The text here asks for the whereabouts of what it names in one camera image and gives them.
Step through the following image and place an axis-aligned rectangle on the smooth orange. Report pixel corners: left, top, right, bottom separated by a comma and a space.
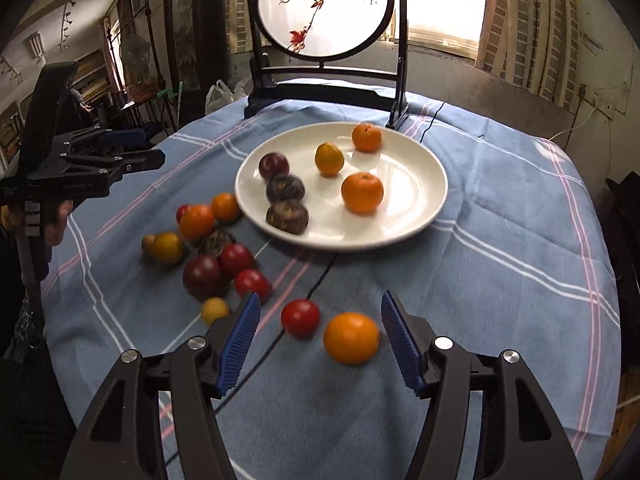
323, 311, 381, 366

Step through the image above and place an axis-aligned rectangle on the black cabinet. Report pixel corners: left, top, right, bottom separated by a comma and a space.
602, 172, 640, 376

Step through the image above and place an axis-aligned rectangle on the small yellow fruit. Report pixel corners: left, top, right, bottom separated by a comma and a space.
201, 297, 231, 325

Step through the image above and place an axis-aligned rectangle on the bright window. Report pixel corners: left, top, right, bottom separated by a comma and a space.
407, 0, 488, 61

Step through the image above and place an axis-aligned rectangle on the person's dark clothing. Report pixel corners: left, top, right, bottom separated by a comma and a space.
0, 240, 76, 480

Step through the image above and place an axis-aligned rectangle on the orange tangerine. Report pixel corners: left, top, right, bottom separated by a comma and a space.
179, 203, 216, 242
210, 192, 242, 223

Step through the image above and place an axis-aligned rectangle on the person's left hand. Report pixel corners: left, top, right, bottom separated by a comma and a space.
47, 200, 74, 247

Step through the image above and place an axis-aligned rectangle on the brick pattern curtain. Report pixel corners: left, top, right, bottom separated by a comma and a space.
472, 0, 586, 106
225, 0, 261, 56

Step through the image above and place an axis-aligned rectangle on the yellow-green citrus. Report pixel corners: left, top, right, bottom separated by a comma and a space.
314, 142, 345, 177

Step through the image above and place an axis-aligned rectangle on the dark framed painting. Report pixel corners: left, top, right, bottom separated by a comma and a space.
162, 0, 201, 106

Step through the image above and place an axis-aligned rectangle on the white plastic bag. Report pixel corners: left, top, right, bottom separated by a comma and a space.
206, 79, 249, 116

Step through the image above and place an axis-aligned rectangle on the round bird painting screen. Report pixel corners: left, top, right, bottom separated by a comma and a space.
243, 0, 412, 131

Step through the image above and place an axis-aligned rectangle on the wooden bookshelf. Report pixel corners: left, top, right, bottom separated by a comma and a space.
75, 50, 126, 106

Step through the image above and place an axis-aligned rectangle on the white wall cable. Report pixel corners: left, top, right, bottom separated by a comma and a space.
547, 85, 616, 143

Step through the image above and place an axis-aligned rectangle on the large bumpy mandarin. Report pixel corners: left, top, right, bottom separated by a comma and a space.
341, 171, 385, 214

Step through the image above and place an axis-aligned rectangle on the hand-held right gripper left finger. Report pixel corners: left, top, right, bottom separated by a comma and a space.
59, 291, 262, 480

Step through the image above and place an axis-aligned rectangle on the blue checked tablecloth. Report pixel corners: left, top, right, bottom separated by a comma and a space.
40, 77, 623, 480

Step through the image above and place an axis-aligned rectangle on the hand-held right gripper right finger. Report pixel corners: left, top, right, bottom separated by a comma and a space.
381, 291, 583, 480

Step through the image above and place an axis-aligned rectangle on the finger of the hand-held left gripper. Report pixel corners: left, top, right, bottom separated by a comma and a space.
59, 127, 153, 153
60, 149, 167, 183

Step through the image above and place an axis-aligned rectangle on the white round plate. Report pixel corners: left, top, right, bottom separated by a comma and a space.
234, 121, 449, 252

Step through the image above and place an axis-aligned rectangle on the small bumpy mandarin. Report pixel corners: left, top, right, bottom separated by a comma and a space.
351, 122, 383, 153

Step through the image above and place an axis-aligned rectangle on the dark purple plum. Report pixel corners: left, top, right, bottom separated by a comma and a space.
182, 255, 231, 297

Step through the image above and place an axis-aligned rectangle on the dark water chestnut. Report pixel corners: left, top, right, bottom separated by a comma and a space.
197, 229, 236, 257
265, 174, 306, 204
265, 199, 310, 236

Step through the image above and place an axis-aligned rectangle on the yellow-orange citrus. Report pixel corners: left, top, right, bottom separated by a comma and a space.
151, 232, 184, 265

